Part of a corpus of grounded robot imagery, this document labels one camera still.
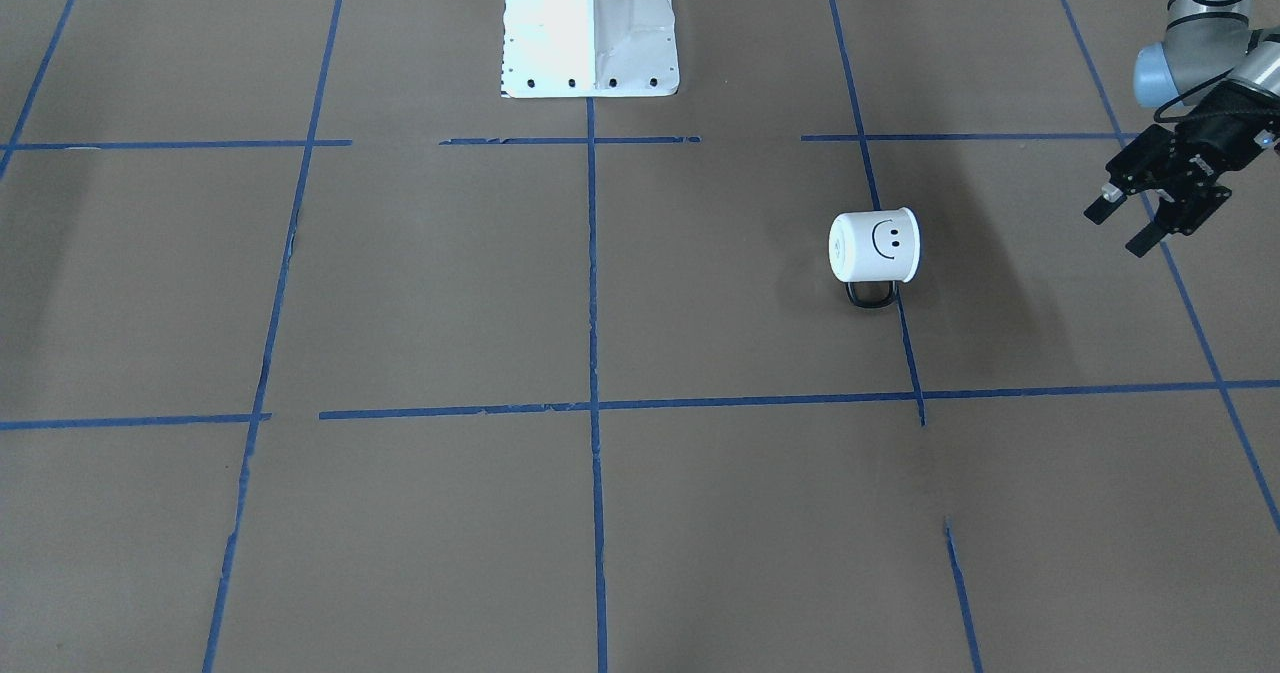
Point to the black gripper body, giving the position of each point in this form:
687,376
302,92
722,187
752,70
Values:
1216,139

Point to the white smiley face mug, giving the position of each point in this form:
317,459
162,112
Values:
875,247

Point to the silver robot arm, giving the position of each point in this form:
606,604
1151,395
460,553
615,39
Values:
1212,82

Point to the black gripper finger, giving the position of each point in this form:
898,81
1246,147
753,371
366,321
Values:
1151,235
1110,199

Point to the white camera post base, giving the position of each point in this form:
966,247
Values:
556,49

